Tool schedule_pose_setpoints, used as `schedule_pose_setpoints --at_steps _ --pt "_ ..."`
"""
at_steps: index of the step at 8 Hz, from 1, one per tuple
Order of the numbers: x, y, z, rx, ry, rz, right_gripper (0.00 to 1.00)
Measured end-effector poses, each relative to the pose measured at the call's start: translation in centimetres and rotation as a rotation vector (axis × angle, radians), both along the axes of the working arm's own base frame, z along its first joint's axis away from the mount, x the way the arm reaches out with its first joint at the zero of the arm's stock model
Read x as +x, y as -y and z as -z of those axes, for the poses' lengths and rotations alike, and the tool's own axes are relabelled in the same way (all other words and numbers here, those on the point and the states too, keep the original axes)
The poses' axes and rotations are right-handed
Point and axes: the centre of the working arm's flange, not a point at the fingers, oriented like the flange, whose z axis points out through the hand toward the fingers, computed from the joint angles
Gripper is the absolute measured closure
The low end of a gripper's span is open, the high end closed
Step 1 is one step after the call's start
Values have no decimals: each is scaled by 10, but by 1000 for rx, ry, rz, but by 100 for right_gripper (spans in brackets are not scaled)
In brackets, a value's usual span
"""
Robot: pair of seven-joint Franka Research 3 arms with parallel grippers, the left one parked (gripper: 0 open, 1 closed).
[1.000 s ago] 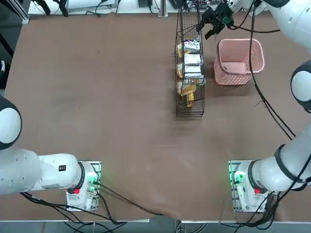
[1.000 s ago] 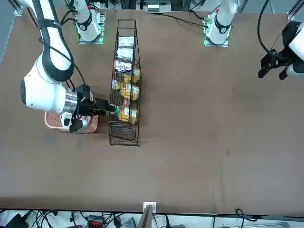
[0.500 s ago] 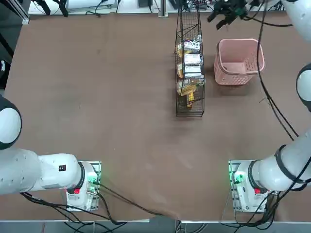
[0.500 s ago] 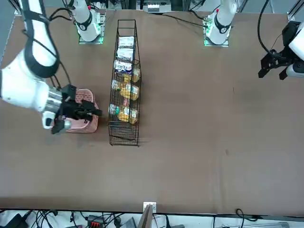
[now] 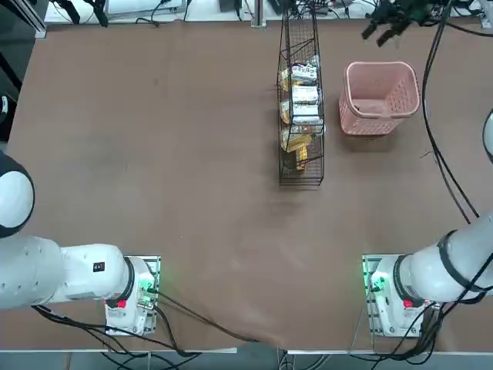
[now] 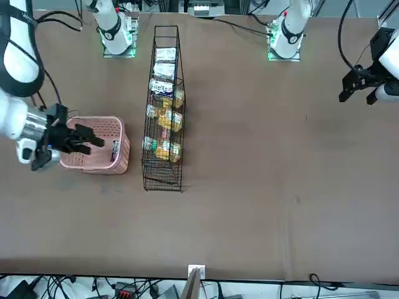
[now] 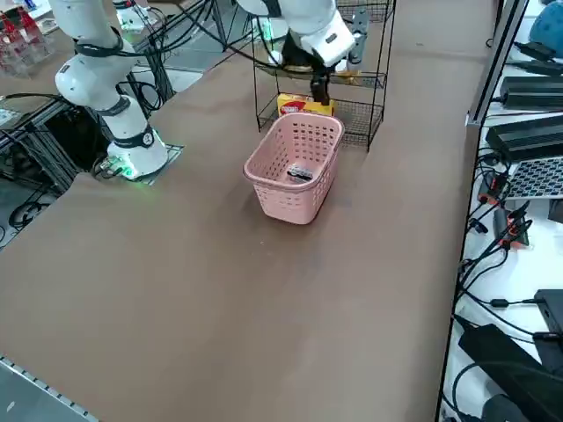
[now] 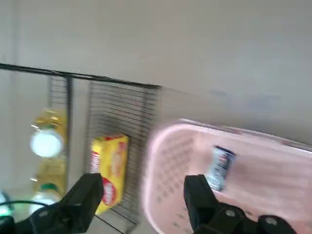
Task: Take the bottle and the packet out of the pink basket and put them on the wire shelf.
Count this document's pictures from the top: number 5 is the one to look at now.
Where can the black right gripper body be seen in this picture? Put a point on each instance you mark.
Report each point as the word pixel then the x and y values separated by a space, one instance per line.
pixel 400 9

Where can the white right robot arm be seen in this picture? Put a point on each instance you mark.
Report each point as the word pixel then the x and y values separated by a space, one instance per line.
pixel 435 270

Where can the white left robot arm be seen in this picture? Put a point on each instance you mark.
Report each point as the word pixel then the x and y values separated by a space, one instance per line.
pixel 84 277

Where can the pink plastic basket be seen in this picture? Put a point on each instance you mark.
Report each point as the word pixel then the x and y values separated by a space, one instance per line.
pixel 362 123

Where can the small yellow snack packet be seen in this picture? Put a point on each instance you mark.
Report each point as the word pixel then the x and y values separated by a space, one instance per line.
pixel 302 158

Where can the aluminium rail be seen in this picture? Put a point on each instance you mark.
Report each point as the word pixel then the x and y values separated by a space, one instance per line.
pixel 29 19

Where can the aluminium upright post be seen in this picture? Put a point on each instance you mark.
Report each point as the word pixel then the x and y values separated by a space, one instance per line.
pixel 259 13

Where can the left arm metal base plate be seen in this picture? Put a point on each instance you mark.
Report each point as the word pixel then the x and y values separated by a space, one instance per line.
pixel 155 262

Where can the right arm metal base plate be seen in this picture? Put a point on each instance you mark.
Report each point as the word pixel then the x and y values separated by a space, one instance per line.
pixel 369 320

